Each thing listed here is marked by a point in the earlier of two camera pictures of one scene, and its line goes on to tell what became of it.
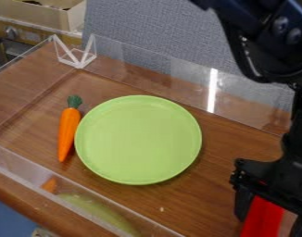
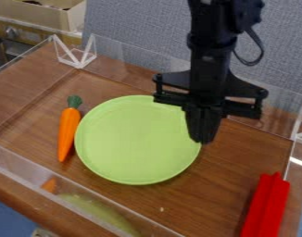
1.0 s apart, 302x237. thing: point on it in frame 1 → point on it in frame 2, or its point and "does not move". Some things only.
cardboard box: (58, 14) does not move
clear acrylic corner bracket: (75, 56) does not move
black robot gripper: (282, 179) → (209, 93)
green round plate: (138, 140) does not move
